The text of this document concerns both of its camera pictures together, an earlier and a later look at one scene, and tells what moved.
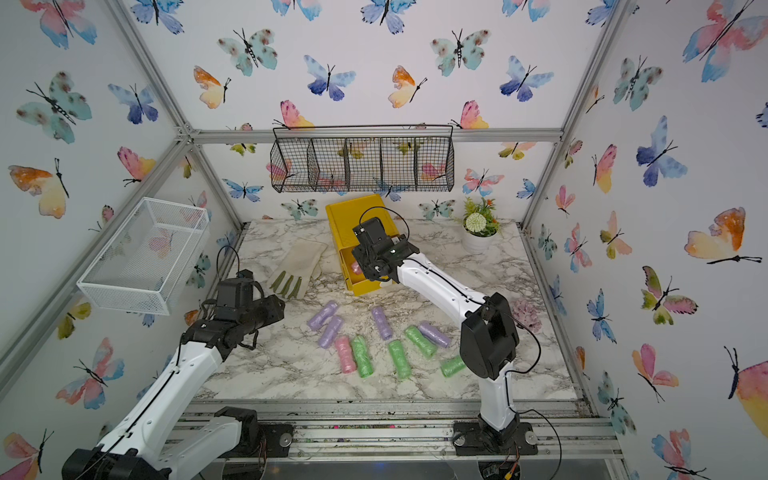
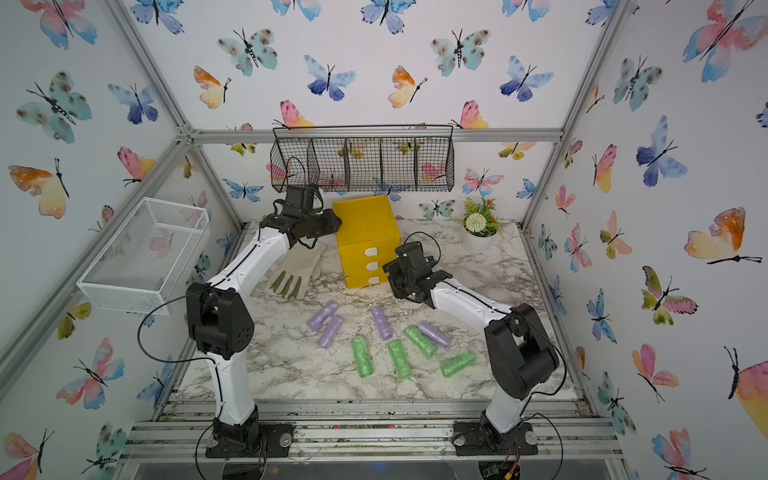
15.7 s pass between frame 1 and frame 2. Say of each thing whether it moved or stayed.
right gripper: moved
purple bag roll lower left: stayed
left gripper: moved
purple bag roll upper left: stayed
